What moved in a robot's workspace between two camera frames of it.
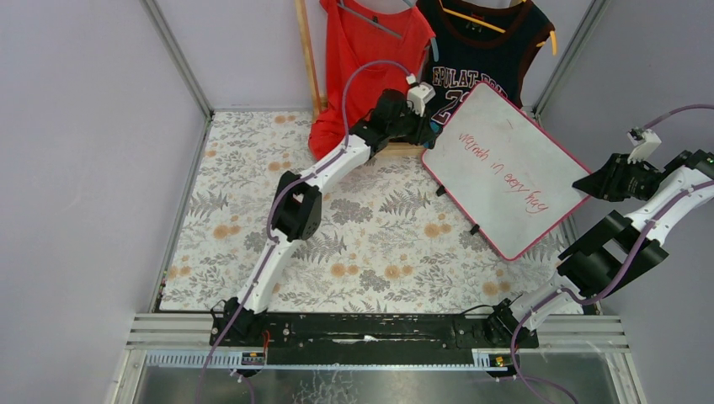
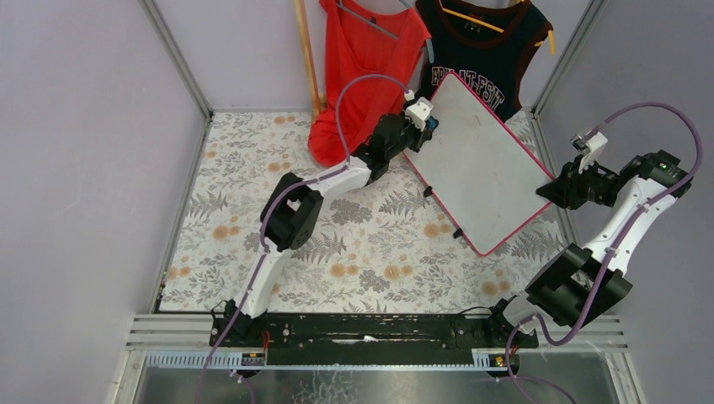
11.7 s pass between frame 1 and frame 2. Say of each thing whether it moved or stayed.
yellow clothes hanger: stayed
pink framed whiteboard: moved
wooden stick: stayed
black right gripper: moved
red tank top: stayed
